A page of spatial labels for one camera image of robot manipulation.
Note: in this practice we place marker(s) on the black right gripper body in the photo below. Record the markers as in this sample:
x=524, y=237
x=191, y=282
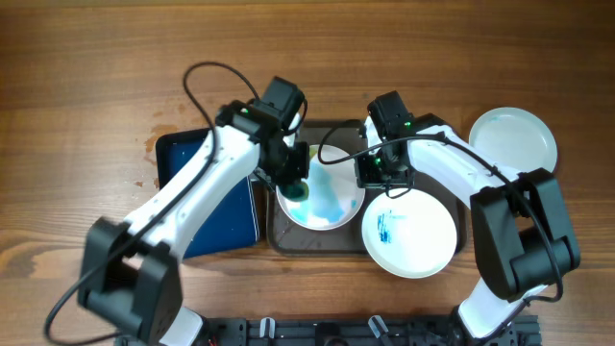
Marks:
x=384, y=178

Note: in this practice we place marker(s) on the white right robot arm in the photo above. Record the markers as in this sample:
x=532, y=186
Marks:
x=523, y=237

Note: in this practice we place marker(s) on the white plate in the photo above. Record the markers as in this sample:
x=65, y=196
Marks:
x=333, y=196
x=413, y=236

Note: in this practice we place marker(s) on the dark brown serving tray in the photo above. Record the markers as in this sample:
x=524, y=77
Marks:
x=291, y=239

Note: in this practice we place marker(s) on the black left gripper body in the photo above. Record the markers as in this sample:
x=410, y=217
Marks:
x=287, y=167

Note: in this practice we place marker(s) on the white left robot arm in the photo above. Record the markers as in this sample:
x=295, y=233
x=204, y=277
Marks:
x=131, y=269

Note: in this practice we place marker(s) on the blue water tray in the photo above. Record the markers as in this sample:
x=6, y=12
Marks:
x=234, y=222

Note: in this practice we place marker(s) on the green yellow sponge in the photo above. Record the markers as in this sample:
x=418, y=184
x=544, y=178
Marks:
x=294, y=184

